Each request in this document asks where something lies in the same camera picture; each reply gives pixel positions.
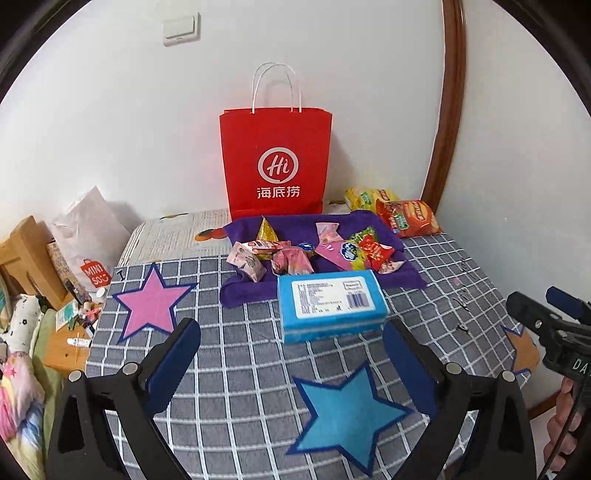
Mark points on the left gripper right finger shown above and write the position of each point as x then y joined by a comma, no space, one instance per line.
501,444

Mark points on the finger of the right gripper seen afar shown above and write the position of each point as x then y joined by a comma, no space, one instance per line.
572,306

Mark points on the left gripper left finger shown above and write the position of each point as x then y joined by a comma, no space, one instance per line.
81,444

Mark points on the red snack packet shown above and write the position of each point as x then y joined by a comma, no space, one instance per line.
379,255

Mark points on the white pink snack packet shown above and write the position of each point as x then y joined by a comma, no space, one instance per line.
247,262

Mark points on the green snack packet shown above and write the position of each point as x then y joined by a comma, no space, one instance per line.
370,232

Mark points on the pink yellow snack packet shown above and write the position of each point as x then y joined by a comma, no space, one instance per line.
346,255

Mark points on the yellow triangular snack packet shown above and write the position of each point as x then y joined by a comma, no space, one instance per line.
266,233

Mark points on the pink white candy packet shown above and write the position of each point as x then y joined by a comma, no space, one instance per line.
328,232

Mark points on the person's right hand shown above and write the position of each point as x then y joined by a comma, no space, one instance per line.
564,404

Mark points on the grey checkered tablecloth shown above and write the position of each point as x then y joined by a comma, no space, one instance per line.
237,408

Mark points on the orange chips bag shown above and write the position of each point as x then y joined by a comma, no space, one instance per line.
408,218

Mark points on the white plastic Miniso bag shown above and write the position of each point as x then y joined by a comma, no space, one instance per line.
91,240

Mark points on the cardboard box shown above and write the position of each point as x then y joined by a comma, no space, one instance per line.
26,267

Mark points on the blue tissue pack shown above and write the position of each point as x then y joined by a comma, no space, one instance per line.
328,305

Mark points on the yellow chips bag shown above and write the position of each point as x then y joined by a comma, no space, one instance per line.
365,198

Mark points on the red paper shopping bag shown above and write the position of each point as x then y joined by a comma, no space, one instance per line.
275,160

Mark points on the brown wooden door frame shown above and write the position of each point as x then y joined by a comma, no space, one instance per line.
452,100

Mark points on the white wall switch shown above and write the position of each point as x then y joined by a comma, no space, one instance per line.
181,30

